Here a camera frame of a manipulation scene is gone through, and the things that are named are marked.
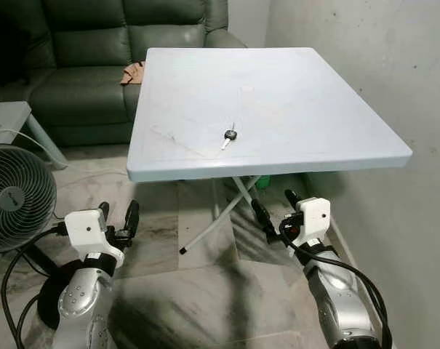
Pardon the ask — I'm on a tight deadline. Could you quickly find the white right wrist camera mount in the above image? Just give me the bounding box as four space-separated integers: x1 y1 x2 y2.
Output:
294 196 332 252

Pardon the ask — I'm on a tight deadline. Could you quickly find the brown crumpled cloth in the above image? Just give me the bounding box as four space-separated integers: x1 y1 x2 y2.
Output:
120 62 146 86

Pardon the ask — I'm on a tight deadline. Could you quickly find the white power cable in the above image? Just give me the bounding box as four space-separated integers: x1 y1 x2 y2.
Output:
0 128 129 191

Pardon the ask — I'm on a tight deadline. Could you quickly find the small grey side table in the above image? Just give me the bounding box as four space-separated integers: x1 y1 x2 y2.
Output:
0 101 69 171

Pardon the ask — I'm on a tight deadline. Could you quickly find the grey round floor fan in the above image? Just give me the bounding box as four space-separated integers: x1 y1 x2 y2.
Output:
0 144 84 332

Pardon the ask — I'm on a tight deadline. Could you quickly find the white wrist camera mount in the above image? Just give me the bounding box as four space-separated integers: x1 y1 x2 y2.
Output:
64 209 126 267
294 196 332 252

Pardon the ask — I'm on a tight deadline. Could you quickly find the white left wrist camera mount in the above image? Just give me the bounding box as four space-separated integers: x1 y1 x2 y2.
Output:
64 209 126 267

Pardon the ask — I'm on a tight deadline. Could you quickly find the dark green leather sofa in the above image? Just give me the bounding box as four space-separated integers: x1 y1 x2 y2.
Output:
0 0 247 147

